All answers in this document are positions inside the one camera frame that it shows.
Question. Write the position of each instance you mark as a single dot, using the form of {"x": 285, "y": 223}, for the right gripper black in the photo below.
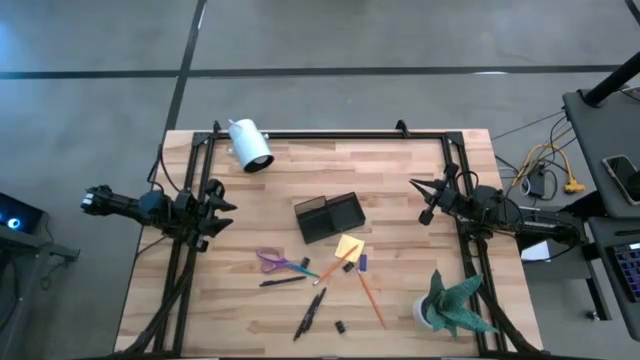
{"x": 450, "y": 200}

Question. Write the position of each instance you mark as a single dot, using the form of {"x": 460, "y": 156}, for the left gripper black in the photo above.
{"x": 192, "y": 222}

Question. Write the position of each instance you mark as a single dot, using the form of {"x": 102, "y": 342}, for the plain black pen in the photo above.
{"x": 282, "y": 281}

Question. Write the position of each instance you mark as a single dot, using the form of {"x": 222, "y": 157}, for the yellow sticky note pad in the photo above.
{"x": 347, "y": 242}

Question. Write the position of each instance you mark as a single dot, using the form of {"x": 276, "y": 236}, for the blue eraser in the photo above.
{"x": 363, "y": 262}

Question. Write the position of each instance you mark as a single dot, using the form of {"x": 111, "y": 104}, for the black mesh desk organizer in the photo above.
{"x": 327, "y": 217}

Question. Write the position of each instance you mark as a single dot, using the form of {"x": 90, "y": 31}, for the black pen white scale print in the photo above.
{"x": 305, "y": 320}
{"x": 315, "y": 307}

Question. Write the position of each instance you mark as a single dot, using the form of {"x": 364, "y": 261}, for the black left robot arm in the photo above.
{"x": 120, "y": 202}

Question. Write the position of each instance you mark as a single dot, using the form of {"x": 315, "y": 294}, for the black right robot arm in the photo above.
{"x": 540, "y": 225}

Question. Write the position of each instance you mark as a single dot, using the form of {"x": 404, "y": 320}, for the black power adapter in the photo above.
{"x": 537, "y": 182}

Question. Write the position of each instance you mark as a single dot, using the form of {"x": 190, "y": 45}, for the green plant in white pot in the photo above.
{"x": 450, "y": 305}

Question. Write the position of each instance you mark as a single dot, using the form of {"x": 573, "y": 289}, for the white paper sheet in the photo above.
{"x": 535, "y": 252}

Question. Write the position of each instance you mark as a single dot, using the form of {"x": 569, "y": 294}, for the grey side desk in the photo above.
{"x": 590, "y": 140}

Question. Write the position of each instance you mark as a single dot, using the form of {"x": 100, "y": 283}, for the dark grey keyboard desk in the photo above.
{"x": 600, "y": 232}

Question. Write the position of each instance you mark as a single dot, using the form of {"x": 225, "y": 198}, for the black smartphone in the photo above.
{"x": 620, "y": 175}

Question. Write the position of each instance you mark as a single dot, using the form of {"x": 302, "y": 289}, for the dark grey equipment cart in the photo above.
{"x": 20, "y": 240}

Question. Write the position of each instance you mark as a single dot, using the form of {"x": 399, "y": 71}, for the black computer tower blue light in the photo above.
{"x": 15, "y": 212}

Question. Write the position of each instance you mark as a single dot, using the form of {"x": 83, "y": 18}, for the black round pole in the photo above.
{"x": 612, "y": 82}

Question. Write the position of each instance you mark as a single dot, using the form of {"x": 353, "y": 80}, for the backlit keyboard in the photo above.
{"x": 627, "y": 270}

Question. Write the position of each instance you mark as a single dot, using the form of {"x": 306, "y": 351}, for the black aluminium table frame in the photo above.
{"x": 325, "y": 135}

